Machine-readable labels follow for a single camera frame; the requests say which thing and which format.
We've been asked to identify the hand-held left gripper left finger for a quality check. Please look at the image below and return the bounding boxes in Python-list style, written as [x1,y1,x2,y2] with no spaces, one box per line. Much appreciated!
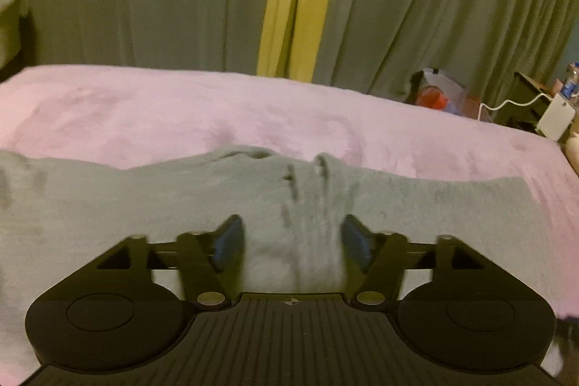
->
[97,213,248,308]

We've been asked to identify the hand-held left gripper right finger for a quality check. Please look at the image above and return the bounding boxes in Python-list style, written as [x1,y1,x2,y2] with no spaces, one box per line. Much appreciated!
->
[341,213,488,307]

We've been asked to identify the grey pants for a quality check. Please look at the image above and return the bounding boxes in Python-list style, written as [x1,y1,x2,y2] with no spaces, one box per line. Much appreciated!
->
[0,145,567,386]

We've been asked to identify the pink fleece blanket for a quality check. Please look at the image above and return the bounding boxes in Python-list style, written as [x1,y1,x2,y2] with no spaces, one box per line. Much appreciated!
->
[0,64,579,319]

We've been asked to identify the clear storage bag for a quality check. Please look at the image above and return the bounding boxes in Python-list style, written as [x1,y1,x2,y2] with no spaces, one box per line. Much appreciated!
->
[405,68,481,118]

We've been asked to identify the dark nightstand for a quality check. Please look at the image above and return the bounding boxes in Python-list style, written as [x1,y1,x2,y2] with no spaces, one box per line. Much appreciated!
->
[496,71,564,139]

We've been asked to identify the beige plush toy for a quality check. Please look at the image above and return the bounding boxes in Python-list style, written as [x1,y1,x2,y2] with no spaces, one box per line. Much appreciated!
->
[565,132,579,176]

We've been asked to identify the white flat device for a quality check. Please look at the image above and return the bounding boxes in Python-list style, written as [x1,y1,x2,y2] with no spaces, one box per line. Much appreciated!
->
[536,95,579,141]

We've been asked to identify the clear water bottle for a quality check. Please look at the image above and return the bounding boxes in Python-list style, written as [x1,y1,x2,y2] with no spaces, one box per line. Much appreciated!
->
[560,60,579,98]

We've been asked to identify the white cable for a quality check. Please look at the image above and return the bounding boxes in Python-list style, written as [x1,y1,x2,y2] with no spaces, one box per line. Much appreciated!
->
[478,93,558,123]

